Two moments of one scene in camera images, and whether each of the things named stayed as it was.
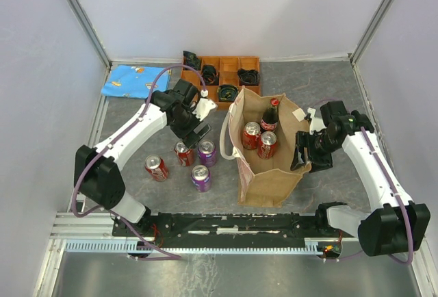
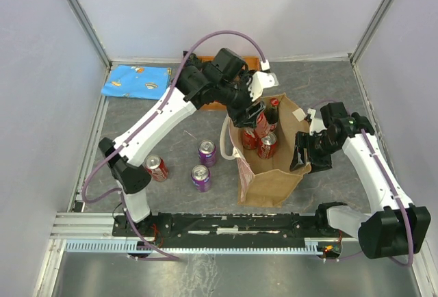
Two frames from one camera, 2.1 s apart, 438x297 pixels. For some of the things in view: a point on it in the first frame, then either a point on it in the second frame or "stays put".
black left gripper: (191, 138) -> (241, 118)
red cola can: (185, 155) -> (262, 127)
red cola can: (267, 145) stays put
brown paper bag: (261, 182) stays put
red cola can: (250, 135) stays put
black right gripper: (303, 140) stays put
